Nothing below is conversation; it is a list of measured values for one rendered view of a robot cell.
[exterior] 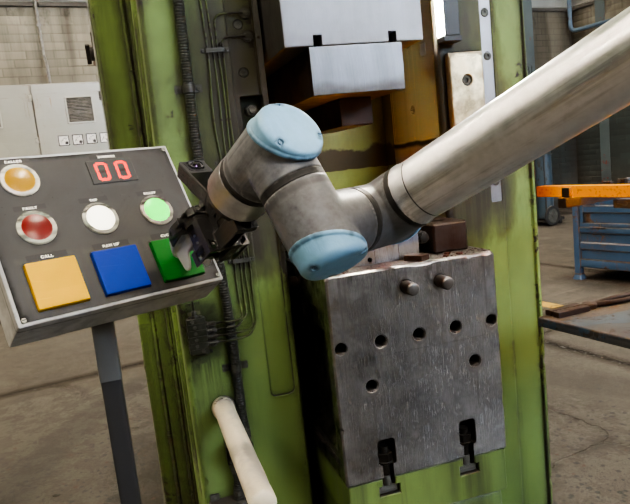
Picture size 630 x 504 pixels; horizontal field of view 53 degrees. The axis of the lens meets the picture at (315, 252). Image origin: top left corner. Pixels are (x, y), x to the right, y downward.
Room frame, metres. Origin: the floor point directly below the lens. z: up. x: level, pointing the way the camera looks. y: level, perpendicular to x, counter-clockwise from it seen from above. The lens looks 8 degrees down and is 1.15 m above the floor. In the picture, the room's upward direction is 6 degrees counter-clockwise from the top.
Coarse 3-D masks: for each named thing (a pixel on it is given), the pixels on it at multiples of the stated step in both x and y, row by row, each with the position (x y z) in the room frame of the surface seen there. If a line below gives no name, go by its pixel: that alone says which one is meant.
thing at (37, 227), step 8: (32, 216) 0.96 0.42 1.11; (40, 216) 0.97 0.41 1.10; (24, 224) 0.94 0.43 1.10; (32, 224) 0.95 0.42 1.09; (40, 224) 0.96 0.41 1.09; (48, 224) 0.96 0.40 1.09; (24, 232) 0.94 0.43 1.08; (32, 232) 0.94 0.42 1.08; (40, 232) 0.95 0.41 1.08; (48, 232) 0.96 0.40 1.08
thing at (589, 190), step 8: (592, 184) 1.27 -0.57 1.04; (600, 184) 1.25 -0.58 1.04; (608, 184) 1.23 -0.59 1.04; (616, 184) 1.21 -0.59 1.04; (624, 184) 1.19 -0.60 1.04; (544, 192) 1.35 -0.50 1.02; (552, 192) 1.33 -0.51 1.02; (560, 192) 1.31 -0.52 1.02; (576, 192) 1.27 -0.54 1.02; (584, 192) 1.26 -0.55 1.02; (592, 192) 1.24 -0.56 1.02; (600, 192) 1.22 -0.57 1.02; (608, 192) 1.21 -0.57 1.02; (616, 192) 1.19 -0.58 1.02; (624, 192) 1.18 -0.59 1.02
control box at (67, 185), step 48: (0, 192) 0.96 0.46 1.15; (48, 192) 1.00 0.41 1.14; (96, 192) 1.04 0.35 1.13; (144, 192) 1.09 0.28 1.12; (0, 240) 0.91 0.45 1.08; (48, 240) 0.95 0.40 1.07; (96, 240) 0.99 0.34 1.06; (144, 240) 1.04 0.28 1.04; (0, 288) 0.89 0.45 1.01; (96, 288) 0.94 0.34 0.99; (144, 288) 0.99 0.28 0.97; (192, 288) 1.04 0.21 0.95; (48, 336) 0.93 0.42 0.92
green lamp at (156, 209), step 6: (150, 204) 1.08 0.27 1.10; (156, 204) 1.09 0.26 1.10; (162, 204) 1.09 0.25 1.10; (150, 210) 1.07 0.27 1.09; (156, 210) 1.08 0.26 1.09; (162, 210) 1.09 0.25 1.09; (168, 210) 1.09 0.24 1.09; (150, 216) 1.07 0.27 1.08; (156, 216) 1.07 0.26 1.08; (162, 216) 1.08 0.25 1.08
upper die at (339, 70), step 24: (312, 48) 1.29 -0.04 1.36; (336, 48) 1.30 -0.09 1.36; (360, 48) 1.31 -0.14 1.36; (384, 48) 1.33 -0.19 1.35; (288, 72) 1.45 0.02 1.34; (312, 72) 1.28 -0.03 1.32; (336, 72) 1.30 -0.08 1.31; (360, 72) 1.31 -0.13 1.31; (384, 72) 1.33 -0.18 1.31; (288, 96) 1.47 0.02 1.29; (312, 96) 1.30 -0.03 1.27; (336, 96) 1.34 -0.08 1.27; (360, 96) 1.40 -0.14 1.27
